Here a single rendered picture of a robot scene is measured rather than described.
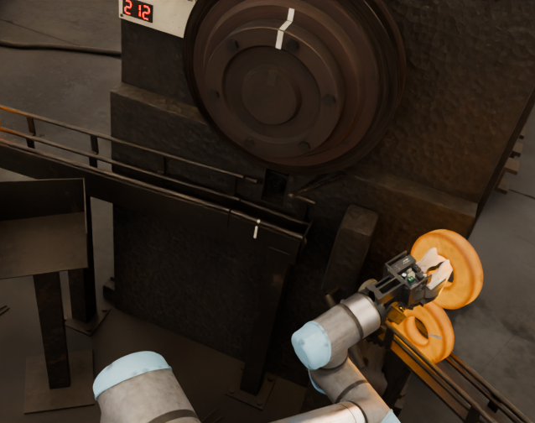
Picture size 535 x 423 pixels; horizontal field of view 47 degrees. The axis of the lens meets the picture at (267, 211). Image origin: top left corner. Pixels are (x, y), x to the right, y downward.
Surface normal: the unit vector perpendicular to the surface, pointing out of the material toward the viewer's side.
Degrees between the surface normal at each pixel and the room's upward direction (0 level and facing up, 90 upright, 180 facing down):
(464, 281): 88
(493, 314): 0
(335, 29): 39
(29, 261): 5
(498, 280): 0
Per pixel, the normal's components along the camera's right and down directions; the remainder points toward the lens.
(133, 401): -0.25, -0.58
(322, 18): 0.26, -0.26
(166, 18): -0.36, 0.58
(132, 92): 0.15, -0.74
